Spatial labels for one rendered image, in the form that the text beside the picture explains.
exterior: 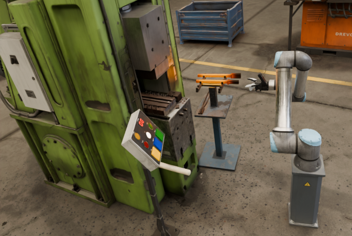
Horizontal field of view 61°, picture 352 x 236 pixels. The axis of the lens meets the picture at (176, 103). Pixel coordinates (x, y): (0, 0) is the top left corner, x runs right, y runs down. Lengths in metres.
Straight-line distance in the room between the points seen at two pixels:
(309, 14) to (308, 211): 3.55
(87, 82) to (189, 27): 4.25
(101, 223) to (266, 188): 1.59
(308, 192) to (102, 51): 1.82
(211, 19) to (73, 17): 4.21
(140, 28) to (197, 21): 4.20
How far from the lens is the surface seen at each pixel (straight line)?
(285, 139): 2.28
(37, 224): 3.42
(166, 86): 2.79
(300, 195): 2.59
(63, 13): 2.28
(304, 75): 2.48
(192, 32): 6.41
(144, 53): 2.20
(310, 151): 2.32
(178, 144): 2.66
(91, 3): 1.99
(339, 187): 3.21
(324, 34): 5.55
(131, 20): 2.16
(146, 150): 1.94
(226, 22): 6.02
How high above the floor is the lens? 2.28
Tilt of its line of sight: 31 degrees down
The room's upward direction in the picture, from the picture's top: 10 degrees counter-clockwise
